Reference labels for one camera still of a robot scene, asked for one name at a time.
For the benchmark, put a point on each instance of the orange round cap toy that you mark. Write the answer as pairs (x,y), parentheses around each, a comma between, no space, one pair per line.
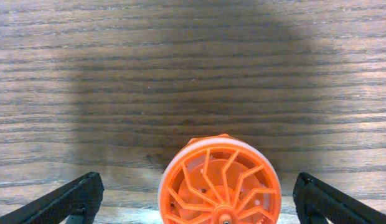
(219,179)

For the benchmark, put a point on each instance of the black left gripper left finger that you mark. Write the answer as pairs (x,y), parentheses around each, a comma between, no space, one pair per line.
(75,202)

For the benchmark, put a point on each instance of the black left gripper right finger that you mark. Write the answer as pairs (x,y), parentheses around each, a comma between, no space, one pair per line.
(318,202)

